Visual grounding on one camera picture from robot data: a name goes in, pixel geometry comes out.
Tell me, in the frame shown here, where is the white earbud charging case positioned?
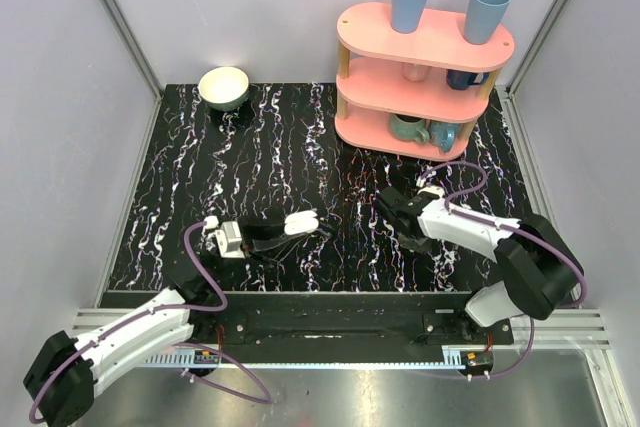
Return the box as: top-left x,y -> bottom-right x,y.
284,210 -> 319,236

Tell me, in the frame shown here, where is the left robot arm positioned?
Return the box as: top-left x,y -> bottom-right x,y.
23,210 -> 320,426

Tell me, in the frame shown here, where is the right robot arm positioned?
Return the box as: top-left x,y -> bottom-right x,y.
375,186 -> 586,344

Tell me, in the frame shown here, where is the black marble mat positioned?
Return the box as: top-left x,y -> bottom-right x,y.
106,83 -> 533,293

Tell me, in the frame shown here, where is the teal glazed mug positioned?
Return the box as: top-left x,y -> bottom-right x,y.
389,114 -> 430,144

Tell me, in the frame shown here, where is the light blue butterfly mug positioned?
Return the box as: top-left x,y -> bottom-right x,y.
429,121 -> 458,153

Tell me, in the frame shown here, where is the pink three-tier shelf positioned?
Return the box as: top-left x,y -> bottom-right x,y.
335,2 -> 515,161

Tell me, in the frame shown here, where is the pink mug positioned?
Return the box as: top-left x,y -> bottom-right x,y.
401,63 -> 431,82

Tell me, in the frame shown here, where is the green white bowl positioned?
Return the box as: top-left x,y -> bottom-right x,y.
198,67 -> 250,112

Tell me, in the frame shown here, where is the dark blue mug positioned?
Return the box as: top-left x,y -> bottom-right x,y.
446,69 -> 489,91

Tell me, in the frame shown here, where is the right blue tumbler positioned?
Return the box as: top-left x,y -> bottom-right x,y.
463,0 -> 511,45

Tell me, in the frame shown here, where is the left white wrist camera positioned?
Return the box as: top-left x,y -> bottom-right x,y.
203,215 -> 246,259

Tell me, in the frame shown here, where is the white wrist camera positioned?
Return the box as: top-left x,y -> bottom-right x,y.
418,185 -> 444,199
203,215 -> 246,259

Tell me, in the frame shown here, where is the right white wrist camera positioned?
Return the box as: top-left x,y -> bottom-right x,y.
418,185 -> 444,199

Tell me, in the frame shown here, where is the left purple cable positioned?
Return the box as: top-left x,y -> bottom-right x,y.
29,220 -> 275,423

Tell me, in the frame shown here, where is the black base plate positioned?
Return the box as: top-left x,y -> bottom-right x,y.
189,292 -> 514,346

